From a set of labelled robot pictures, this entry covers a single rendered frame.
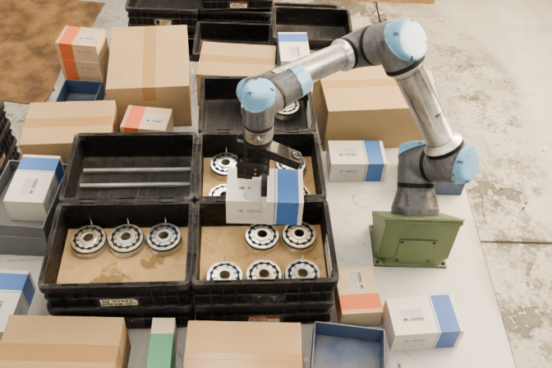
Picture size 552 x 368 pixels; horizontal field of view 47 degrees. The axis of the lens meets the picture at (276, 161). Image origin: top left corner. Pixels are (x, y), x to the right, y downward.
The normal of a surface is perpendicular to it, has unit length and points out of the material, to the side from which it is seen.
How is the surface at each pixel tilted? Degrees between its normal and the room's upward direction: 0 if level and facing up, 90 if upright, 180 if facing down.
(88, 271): 0
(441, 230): 90
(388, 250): 90
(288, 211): 90
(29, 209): 90
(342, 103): 0
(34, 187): 0
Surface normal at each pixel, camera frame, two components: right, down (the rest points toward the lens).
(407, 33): 0.53, -0.08
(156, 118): 0.04, -0.70
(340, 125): 0.11, 0.71
